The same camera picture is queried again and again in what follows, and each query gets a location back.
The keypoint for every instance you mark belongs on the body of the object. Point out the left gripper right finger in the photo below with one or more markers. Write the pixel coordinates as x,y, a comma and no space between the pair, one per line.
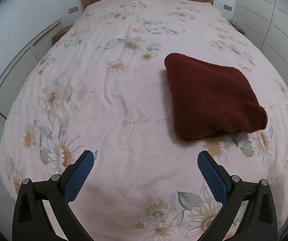
259,222

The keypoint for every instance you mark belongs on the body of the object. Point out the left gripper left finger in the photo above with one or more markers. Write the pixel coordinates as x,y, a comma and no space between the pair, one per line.
30,219

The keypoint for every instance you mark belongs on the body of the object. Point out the dark red knit sweater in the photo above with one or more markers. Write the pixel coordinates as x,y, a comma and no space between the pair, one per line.
211,101

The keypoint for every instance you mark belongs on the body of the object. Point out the white radiator cover cabinet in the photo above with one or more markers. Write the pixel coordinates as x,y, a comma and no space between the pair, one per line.
11,82

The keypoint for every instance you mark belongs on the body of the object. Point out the floral pink bed duvet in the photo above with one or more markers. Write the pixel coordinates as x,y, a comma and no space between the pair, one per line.
103,87

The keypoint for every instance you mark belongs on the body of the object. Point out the left wooden nightstand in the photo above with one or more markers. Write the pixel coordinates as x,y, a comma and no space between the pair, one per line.
60,34

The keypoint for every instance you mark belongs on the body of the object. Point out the wooden nightstand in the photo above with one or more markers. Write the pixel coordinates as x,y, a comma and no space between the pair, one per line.
239,29
60,34

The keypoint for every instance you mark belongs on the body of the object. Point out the right wooden nightstand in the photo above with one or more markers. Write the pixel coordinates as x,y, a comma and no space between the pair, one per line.
239,29

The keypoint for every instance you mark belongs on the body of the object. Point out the white wardrobe with louvres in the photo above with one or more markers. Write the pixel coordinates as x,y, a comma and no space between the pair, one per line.
265,24

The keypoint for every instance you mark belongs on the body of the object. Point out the right wall switch plate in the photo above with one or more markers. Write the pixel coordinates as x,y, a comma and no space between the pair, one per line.
226,7

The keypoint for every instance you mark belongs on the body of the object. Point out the wall switch plate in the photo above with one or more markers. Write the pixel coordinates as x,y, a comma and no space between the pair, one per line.
73,9
226,7

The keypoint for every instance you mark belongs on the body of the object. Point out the left wall switch plate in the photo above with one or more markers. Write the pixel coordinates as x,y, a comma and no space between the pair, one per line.
73,9

